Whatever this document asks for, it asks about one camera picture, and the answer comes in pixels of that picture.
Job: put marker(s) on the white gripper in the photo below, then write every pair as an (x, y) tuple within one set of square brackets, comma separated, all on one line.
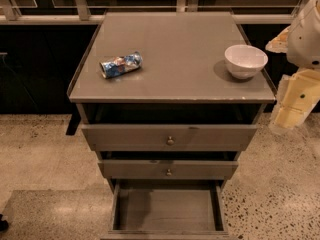
[(305, 39)]

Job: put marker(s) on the blue silver redbull can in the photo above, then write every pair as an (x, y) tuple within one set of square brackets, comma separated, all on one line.
[(121, 65)]

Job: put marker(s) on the grey drawer cabinet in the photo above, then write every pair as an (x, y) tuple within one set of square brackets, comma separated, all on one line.
[(182, 81)]

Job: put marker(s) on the brass top drawer knob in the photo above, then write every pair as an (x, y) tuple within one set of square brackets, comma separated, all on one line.
[(170, 141)]

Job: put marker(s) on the brass drawer knob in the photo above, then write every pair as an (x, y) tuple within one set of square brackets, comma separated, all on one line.
[(170, 141), (168, 172)]

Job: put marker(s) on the brass middle drawer knob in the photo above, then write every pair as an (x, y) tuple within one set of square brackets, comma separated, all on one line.
[(168, 172)]

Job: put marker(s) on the grey middle drawer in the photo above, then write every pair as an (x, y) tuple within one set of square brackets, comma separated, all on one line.
[(156, 169)]

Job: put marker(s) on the grey top drawer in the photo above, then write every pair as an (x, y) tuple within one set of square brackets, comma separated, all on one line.
[(156, 137)]

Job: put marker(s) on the grey open bottom drawer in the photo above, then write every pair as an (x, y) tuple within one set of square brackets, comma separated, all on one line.
[(167, 210)]

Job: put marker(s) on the white ceramic bowl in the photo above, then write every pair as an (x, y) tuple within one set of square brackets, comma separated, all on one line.
[(244, 61)]

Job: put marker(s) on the black object on floor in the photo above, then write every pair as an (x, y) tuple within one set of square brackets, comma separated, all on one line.
[(3, 224)]

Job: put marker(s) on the white window railing frame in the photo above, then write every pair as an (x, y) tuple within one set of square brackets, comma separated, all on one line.
[(40, 12)]

